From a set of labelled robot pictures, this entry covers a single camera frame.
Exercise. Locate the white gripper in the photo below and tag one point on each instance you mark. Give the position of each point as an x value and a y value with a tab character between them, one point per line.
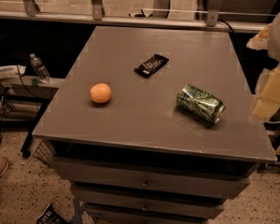
268	102

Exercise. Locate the white tissue pack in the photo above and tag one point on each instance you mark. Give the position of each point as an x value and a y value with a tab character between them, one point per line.
11	71

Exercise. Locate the metal window rail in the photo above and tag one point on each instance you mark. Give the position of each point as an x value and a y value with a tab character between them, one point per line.
188	14

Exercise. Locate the orange fruit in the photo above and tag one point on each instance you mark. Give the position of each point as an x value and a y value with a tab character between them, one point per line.
100	93

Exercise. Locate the clear plastic water bottle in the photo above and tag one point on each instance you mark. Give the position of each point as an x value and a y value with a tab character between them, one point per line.
40	68

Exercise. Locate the black rxbar chocolate wrapper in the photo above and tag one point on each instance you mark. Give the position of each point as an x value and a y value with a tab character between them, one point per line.
151	66

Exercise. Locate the crushed green soda can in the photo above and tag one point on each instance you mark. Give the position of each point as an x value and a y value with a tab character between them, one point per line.
201	103

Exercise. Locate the low grey bench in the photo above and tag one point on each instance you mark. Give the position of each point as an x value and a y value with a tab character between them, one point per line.
28	89

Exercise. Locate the black printed bag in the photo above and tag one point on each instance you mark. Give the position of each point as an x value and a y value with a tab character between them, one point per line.
50	216

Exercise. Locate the grey drawer cabinet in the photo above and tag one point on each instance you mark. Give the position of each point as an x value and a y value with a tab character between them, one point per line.
140	157

